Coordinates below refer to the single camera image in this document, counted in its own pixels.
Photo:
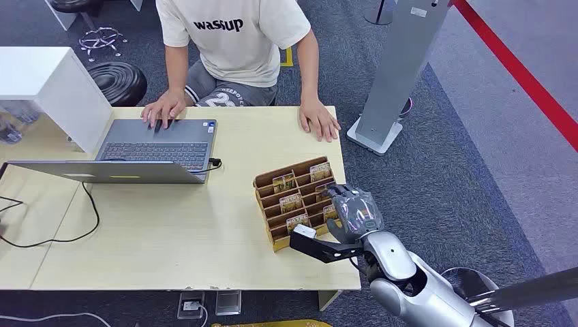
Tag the person's left hand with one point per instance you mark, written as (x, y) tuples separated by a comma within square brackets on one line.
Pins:
[(318, 119)]

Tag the person's right hand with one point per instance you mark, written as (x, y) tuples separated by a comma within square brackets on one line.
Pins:
[(165, 108)]

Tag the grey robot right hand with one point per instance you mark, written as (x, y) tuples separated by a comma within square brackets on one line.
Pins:
[(356, 212)]

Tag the person's right forearm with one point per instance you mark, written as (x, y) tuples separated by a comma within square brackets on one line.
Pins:
[(176, 70)]

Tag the person's left forearm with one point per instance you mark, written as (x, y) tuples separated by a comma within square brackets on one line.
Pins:
[(309, 67)]

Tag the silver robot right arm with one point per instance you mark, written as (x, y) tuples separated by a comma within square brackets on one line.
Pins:
[(420, 289)]

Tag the printed card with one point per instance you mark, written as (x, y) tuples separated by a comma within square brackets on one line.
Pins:
[(321, 192), (297, 222), (320, 171), (290, 203), (329, 212), (283, 182)]

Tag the wooden card holder rack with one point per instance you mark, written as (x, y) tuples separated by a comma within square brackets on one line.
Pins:
[(293, 205)]

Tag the person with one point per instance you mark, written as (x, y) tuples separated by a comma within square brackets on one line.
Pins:
[(235, 45)]

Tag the grey laptop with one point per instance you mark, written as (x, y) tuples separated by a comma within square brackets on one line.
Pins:
[(158, 153)]

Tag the black round stool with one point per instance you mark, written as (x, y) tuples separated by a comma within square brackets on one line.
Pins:
[(117, 83)]

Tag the grey kiosk stand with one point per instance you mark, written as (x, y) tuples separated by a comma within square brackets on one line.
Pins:
[(397, 72)]

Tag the white table leg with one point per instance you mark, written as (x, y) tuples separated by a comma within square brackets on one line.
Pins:
[(328, 300)]

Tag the black stool chrome base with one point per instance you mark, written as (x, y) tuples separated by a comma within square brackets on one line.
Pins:
[(99, 38)]

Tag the white cabinet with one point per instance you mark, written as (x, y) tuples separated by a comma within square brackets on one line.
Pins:
[(67, 95)]

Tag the round grey stand base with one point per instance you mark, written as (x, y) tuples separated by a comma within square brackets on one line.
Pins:
[(379, 13)]

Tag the yellow patterned object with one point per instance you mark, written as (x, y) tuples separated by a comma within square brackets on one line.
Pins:
[(271, 323)]

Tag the grey metal floor plate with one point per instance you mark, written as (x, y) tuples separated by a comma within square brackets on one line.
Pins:
[(228, 302)]

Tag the floor power socket box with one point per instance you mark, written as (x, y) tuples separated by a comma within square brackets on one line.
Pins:
[(190, 305)]

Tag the red floor tape line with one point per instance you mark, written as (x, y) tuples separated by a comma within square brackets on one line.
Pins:
[(519, 72)]

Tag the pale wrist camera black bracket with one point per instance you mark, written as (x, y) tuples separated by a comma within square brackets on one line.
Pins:
[(323, 248)]

